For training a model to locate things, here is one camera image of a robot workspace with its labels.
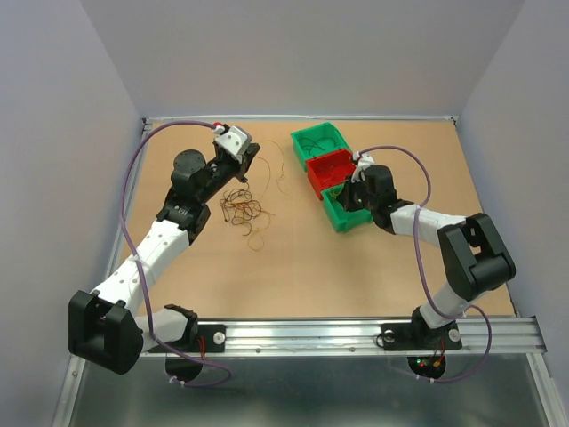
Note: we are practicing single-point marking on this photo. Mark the green plastic bin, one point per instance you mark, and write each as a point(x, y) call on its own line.
point(342, 221)
point(316, 141)

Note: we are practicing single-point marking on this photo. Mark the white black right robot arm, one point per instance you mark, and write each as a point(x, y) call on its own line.
point(475, 258)

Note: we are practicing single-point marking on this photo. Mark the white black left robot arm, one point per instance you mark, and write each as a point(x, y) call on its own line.
point(102, 326)

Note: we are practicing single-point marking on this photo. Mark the far green plastic bin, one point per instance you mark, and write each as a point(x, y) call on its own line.
point(316, 141)

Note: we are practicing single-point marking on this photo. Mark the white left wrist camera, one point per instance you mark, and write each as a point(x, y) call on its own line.
point(233, 139)

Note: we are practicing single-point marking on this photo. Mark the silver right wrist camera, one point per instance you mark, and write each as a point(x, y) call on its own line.
point(362, 161)

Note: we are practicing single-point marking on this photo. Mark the red plastic bin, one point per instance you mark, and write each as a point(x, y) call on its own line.
point(329, 170)

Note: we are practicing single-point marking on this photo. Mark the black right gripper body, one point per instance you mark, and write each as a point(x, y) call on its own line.
point(356, 197)

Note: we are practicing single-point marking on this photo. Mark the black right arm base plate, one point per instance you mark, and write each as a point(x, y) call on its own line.
point(395, 336)

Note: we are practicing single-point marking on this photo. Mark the near green plastic bin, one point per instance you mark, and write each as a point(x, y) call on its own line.
point(342, 221)

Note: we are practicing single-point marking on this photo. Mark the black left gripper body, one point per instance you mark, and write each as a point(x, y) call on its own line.
point(221, 172)

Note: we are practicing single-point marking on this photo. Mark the aluminium mounting rail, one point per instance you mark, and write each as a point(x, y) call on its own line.
point(358, 337)

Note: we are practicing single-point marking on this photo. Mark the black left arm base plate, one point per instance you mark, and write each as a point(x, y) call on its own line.
point(204, 338)

